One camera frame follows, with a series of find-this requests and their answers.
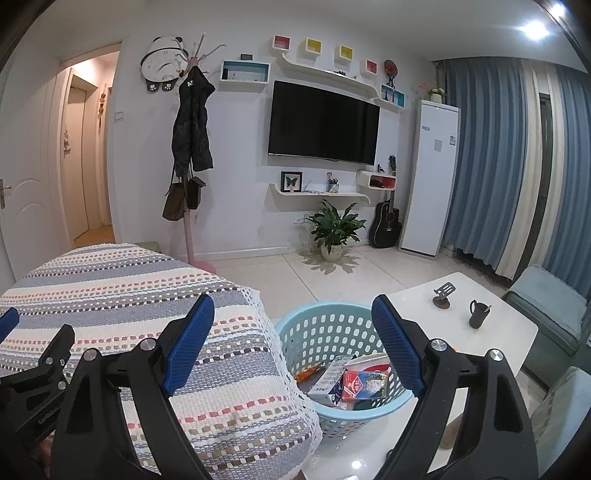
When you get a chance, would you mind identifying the pink coat rack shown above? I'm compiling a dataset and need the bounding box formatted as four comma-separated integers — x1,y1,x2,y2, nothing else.
178,32,228,273

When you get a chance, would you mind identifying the red and blue box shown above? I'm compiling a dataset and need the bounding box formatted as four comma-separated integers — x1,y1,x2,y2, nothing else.
342,369,391,400

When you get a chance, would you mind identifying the white standing air conditioner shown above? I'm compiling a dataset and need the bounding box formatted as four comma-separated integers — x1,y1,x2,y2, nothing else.
399,99,461,257

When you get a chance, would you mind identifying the dark phone stand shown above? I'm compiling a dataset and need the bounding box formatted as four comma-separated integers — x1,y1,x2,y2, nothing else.
433,282,458,309

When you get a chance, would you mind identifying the green potted plant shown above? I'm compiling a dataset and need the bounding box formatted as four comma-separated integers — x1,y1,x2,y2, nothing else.
305,199,361,263

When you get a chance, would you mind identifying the curved white wall shelf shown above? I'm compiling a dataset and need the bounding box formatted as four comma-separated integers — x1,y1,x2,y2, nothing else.
281,53,377,100

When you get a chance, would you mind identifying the white carton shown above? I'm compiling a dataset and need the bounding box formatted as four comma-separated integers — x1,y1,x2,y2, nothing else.
307,355,354,407

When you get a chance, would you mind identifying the black mug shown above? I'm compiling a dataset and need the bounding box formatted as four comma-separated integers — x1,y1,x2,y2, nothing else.
469,299,492,329

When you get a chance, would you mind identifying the blue and cream curtain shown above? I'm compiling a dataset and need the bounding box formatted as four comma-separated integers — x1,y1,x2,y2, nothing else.
434,58,591,296

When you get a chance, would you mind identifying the ceiling light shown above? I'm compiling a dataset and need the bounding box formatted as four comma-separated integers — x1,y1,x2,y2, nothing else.
522,18,551,42

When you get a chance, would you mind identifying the brown handbag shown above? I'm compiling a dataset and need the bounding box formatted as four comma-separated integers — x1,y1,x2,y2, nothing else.
163,166,188,221

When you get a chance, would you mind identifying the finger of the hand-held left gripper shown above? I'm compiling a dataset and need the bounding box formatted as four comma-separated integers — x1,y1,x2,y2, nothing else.
0,307,20,344
0,324,76,403

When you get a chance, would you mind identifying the long white wavy shelf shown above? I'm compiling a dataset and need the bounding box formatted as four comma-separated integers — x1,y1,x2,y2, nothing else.
270,183,371,204

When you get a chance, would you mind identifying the red and white paper bowl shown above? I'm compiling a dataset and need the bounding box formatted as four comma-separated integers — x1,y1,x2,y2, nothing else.
346,353,389,372

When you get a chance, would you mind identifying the small black bag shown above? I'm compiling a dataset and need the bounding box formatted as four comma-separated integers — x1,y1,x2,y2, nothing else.
185,175,206,211

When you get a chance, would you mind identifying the rounded white wall cubby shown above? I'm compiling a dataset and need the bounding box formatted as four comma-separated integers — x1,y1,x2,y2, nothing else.
356,170,398,193

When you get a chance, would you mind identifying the black flat screen television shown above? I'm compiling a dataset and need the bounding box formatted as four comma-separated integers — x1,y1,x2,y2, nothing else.
268,80,380,166

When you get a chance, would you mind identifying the white door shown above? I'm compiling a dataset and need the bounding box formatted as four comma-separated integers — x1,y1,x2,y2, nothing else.
0,55,63,296

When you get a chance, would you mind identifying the light blue sofa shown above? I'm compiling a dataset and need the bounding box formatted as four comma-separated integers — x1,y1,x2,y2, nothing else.
531,367,591,462

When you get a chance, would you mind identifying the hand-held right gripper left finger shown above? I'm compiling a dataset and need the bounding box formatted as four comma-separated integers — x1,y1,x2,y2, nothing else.
51,293,215,480

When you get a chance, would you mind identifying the light blue plastic basket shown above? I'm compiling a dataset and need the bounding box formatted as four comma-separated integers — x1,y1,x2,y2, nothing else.
276,302,414,437

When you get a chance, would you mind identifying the striped woven blanket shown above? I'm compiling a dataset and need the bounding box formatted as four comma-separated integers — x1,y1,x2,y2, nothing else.
0,243,323,480

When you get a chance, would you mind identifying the orange plastic bag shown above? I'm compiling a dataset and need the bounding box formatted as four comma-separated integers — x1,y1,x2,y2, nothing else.
295,362,324,382

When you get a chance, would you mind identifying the small blue-edged wall shelf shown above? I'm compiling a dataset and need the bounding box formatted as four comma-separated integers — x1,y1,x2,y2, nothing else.
381,84,406,110

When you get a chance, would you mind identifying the black jacket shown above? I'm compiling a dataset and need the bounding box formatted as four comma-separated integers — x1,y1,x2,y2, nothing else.
171,66,215,178

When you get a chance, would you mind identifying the panda wall clock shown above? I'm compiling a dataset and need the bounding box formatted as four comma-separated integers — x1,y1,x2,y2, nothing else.
141,36,188,93

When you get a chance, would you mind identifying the black acoustic guitar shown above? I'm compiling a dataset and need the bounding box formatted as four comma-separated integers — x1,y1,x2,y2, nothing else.
369,155,402,248

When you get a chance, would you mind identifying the teal grey sofa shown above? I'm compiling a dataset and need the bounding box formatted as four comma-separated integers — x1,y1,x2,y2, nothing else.
505,265,591,356

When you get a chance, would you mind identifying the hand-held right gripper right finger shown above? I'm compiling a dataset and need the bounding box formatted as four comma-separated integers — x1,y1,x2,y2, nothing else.
372,294,539,480

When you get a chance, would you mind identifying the white coffee table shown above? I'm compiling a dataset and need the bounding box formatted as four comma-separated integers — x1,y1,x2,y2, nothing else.
300,272,539,480

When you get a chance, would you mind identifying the blue-edged box wall shelf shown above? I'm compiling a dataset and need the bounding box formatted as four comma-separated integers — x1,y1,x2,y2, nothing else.
220,61,270,85

